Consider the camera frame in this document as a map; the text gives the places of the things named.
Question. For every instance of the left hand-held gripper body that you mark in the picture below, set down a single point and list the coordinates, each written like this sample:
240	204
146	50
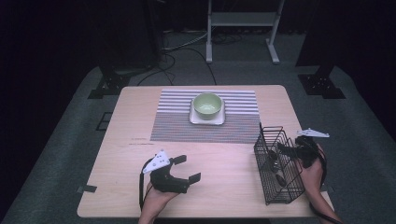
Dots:
166	182

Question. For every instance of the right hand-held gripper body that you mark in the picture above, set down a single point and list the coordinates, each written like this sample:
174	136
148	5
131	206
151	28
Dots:
308	149

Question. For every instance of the dark spoon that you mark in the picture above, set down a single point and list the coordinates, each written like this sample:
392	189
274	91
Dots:
273	158
280	179

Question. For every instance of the person's left hand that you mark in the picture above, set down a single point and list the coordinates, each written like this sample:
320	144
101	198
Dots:
158	199

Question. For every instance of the person's right hand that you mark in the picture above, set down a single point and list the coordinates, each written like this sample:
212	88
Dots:
313	177

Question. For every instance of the striped placemat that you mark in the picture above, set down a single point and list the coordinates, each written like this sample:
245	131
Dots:
177	124

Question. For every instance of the white square plate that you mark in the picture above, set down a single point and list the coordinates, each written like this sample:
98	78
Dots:
199	120

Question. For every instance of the green bowl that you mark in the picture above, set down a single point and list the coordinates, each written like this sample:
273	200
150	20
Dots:
207	105

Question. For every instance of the black stand with base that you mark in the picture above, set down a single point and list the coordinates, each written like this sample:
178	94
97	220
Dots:
124	46
320	81

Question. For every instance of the grey tape strip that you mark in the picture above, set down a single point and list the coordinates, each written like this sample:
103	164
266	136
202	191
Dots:
87	188

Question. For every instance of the white metal stand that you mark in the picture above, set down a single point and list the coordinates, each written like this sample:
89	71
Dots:
243	18

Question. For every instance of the black rectangular floor frame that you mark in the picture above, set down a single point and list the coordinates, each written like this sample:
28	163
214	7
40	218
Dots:
104	121

